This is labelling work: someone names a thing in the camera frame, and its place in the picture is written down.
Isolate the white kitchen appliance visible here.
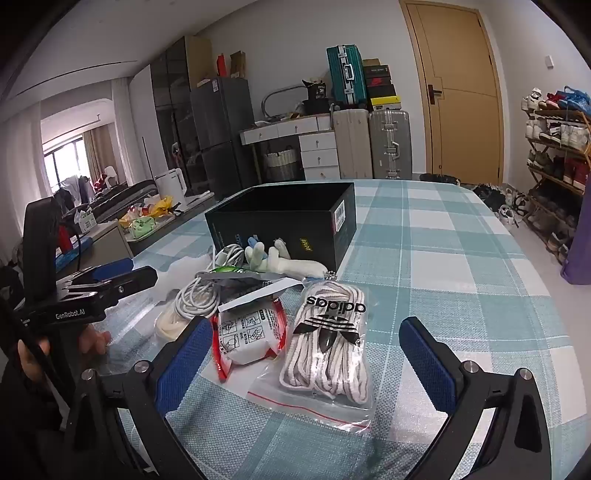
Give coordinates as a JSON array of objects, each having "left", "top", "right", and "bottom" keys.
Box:
[{"left": 157, "top": 168, "right": 188, "bottom": 198}]

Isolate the silver suitcase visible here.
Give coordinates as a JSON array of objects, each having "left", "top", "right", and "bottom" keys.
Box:
[{"left": 368, "top": 109, "right": 413, "bottom": 181}]

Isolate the yellow plastic bag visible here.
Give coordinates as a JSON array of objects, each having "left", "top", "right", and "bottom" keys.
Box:
[{"left": 119, "top": 196, "right": 175, "bottom": 228}]

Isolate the white desk with drawers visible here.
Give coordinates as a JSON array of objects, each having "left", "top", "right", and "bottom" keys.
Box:
[{"left": 240, "top": 113, "right": 342, "bottom": 183}]

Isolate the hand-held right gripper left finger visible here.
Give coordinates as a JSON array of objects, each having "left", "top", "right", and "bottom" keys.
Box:
[{"left": 60, "top": 316, "right": 215, "bottom": 480}]

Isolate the white packet with red trim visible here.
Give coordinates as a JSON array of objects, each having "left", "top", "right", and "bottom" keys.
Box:
[{"left": 210, "top": 295, "right": 289, "bottom": 384}]

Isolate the teal suitcase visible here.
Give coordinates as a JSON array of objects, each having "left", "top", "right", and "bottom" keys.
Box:
[{"left": 326, "top": 45, "right": 370, "bottom": 112}]

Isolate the teal checked tablecloth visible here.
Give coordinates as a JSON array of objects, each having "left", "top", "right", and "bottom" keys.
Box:
[{"left": 92, "top": 179, "right": 573, "bottom": 480}]

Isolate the pile of loose shoes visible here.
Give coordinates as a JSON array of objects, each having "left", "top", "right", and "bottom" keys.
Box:
[{"left": 471, "top": 182, "right": 529, "bottom": 228}]

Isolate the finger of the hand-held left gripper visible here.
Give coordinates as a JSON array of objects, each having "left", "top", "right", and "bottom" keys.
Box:
[
  {"left": 58, "top": 257, "right": 136, "bottom": 288},
  {"left": 64, "top": 264, "right": 158, "bottom": 308}
]

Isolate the white charging cable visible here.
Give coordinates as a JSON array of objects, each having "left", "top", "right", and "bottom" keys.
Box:
[{"left": 173, "top": 243, "right": 247, "bottom": 320}]

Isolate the woven laundry basket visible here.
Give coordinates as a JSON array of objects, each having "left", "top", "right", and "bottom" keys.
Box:
[{"left": 263, "top": 147, "right": 301, "bottom": 182}]

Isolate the white rubber glove toy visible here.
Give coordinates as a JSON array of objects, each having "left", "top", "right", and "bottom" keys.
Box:
[{"left": 244, "top": 235, "right": 329, "bottom": 281}]

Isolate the black shopping bag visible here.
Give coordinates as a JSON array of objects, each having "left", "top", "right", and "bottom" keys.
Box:
[{"left": 302, "top": 79, "right": 332, "bottom": 101}]

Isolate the oval mirror frame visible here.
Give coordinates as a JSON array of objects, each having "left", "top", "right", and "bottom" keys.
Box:
[{"left": 262, "top": 85, "right": 308, "bottom": 121}]

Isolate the person's left hand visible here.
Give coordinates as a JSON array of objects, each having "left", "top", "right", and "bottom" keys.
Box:
[{"left": 16, "top": 330, "right": 112, "bottom": 385}]

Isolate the green and white packet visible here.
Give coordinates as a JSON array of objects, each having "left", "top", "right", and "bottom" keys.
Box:
[{"left": 194, "top": 263, "right": 301, "bottom": 315}]

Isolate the purple fabric bag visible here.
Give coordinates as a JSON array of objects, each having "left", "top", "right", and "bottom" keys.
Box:
[{"left": 561, "top": 185, "right": 591, "bottom": 287}]

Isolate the black cardboard box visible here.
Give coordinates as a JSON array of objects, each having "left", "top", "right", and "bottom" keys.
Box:
[{"left": 204, "top": 181, "right": 357, "bottom": 278}]

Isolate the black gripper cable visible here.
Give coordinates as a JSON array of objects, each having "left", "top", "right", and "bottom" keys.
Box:
[{"left": 0, "top": 293, "right": 68, "bottom": 400}]

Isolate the grey refrigerator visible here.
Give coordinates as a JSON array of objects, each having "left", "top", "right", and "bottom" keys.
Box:
[{"left": 190, "top": 76, "right": 257, "bottom": 195}]

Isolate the wooden door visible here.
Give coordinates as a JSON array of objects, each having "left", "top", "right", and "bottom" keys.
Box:
[{"left": 399, "top": 0, "right": 506, "bottom": 185}]

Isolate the beige suitcase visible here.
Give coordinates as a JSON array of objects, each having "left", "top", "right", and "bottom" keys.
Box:
[{"left": 332, "top": 109, "right": 374, "bottom": 180}]

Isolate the dark glass cabinet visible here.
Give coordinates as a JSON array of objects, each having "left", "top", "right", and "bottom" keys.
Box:
[{"left": 150, "top": 37, "right": 204, "bottom": 195}]

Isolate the wooden shoe rack with shoes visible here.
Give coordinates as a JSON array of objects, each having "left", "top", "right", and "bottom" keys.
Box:
[{"left": 522, "top": 85, "right": 591, "bottom": 261}]

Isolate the bag of white shoelaces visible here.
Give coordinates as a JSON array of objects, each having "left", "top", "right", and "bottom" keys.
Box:
[{"left": 247, "top": 279, "right": 375, "bottom": 432}]

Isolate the beige curtain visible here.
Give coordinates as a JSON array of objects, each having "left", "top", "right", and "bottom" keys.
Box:
[{"left": 85, "top": 127, "right": 118, "bottom": 185}]

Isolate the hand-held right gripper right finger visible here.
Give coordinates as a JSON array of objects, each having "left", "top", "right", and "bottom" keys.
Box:
[{"left": 398, "top": 316, "right": 555, "bottom": 480}]

